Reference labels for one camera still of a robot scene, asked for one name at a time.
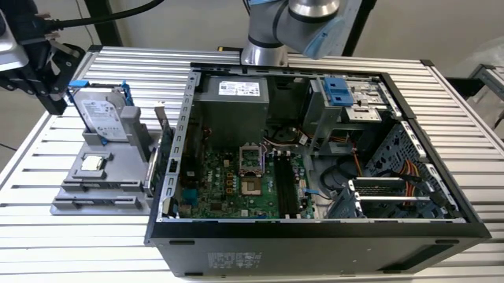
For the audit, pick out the silver wrist camera black plug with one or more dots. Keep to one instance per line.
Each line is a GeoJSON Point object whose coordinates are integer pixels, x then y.
{"type": "Point", "coordinates": [12, 44]}

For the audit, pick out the silver CPU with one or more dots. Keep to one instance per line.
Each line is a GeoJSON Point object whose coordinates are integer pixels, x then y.
{"type": "Point", "coordinates": [92, 163]}

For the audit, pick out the green motherboard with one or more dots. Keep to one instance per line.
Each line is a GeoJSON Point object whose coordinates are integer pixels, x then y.
{"type": "Point", "coordinates": [220, 203]}

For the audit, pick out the grey power supply unit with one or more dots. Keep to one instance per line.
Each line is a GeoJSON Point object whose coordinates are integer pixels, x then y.
{"type": "Point", "coordinates": [231, 118]}

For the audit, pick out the black frame post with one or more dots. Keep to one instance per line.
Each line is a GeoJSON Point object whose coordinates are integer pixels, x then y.
{"type": "Point", "coordinates": [112, 35]}
{"type": "Point", "coordinates": [363, 23]}

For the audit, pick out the RAM stick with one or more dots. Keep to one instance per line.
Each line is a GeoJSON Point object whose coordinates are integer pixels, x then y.
{"type": "Point", "coordinates": [97, 186]}
{"type": "Point", "coordinates": [97, 202]}

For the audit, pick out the grey parts rack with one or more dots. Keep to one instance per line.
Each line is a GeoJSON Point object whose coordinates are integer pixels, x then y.
{"type": "Point", "coordinates": [121, 171]}

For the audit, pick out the black PC case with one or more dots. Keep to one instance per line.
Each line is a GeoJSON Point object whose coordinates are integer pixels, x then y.
{"type": "Point", "coordinates": [275, 253]}

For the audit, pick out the metal disk bay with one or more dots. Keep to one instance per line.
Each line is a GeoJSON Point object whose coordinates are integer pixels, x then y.
{"type": "Point", "coordinates": [393, 199]}

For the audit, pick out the hard disk in blue carrier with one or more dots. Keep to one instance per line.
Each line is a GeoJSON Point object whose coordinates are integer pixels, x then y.
{"type": "Point", "coordinates": [100, 115]}

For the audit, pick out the black round fan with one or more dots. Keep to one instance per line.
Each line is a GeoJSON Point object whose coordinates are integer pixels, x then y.
{"type": "Point", "coordinates": [281, 135]}

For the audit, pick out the CPU socket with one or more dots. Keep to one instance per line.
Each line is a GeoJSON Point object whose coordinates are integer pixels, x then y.
{"type": "Point", "coordinates": [251, 186]}

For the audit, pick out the grey metal drive cage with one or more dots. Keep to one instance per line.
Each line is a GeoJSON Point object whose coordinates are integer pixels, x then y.
{"type": "Point", "coordinates": [318, 118]}

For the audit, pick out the grey metal frame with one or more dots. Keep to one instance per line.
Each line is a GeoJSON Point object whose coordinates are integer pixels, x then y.
{"type": "Point", "coordinates": [485, 73]}

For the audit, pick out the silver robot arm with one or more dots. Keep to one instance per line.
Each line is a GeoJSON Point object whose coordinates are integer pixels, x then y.
{"type": "Point", "coordinates": [271, 29]}

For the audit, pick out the blue plastic drive latch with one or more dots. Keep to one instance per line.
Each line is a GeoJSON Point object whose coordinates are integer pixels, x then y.
{"type": "Point", "coordinates": [335, 91]}

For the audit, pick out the graphics card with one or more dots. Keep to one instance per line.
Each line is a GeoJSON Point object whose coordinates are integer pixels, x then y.
{"type": "Point", "coordinates": [167, 138]}

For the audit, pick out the yellow black connector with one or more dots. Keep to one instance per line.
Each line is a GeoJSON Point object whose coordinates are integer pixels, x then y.
{"type": "Point", "coordinates": [222, 48]}

